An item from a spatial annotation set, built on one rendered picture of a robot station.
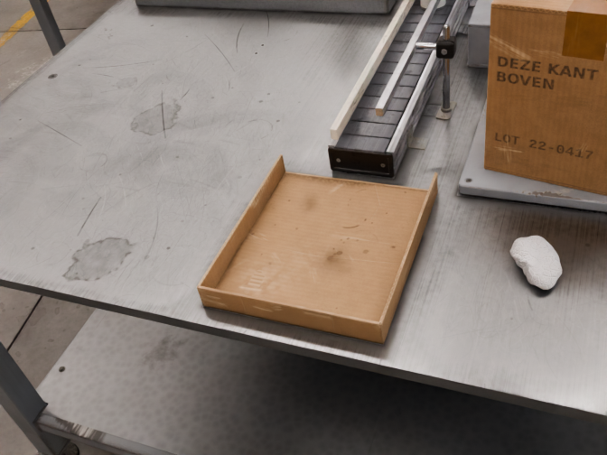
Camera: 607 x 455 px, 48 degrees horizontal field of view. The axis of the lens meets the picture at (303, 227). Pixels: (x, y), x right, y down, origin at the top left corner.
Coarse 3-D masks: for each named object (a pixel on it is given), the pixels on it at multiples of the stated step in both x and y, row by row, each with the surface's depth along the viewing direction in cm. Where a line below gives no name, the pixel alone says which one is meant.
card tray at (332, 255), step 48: (288, 192) 109; (336, 192) 108; (384, 192) 106; (432, 192) 100; (240, 240) 101; (288, 240) 101; (336, 240) 100; (384, 240) 98; (240, 288) 95; (288, 288) 94; (336, 288) 93; (384, 288) 92; (384, 336) 85
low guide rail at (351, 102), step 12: (408, 0) 135; (396, 24) 129; (384, 36) 126; (384, 48) 124; (372, 60) 120; (372, 72) 119; (360, 84) 115; (360, 96) 115; (348, 108) 110; (336, 120) 108; (348, 120) 111; (336, 132) 106
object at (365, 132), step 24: (408, 24) 135; (432, 24) 134; (384, 72) 123; (408, 72) 122; (408, 96) 116; (360, 120) 113; (384, 120) 112; (336, 144) 109; (360, 144) 108; (384, 144) 107
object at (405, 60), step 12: (432, 0) 123; (432, 12) 121; (420, 24) 117; (420, 36) 115; (408, 48) 112; (408, 60) 110; (396, 72) 107; (396, 84) 105; (384, 96) 103; (384, 108) 101
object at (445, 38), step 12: (444, 24) 109; (444, 36) 110; (420, 48) 113; (432, 48) 112; (444, 48) 110; (444, 60) 113; (444, 72) 115; (444, 84) 116; (444, 96) 118; (444, 108) 119
